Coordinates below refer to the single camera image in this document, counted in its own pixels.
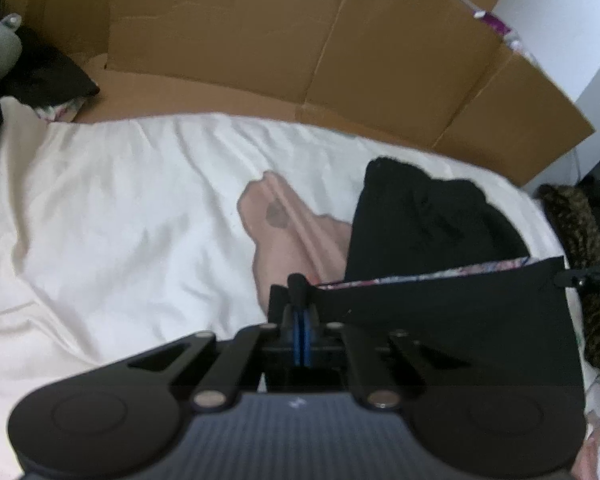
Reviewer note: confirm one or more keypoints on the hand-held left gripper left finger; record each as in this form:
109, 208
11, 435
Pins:
288, 340

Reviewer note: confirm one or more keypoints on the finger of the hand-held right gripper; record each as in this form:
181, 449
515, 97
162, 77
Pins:
587, 277

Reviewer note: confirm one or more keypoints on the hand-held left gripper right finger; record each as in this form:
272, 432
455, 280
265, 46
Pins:
304, 337

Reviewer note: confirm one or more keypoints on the black pants with floral stripe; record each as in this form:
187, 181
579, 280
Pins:
430, 220

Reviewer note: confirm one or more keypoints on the leopard print cloth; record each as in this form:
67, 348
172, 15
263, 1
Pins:
585, 230

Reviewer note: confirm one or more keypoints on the white bed sheet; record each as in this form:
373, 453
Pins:
105, 210

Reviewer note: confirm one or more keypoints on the purple and white bag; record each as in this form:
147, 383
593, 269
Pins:
495, 25

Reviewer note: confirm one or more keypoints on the flattened cardboard box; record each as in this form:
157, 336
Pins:
280, 35

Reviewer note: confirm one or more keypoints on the colourful patterned cloth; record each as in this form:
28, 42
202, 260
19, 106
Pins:
60, 109

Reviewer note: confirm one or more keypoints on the black shirt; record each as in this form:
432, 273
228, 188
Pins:
50, 75

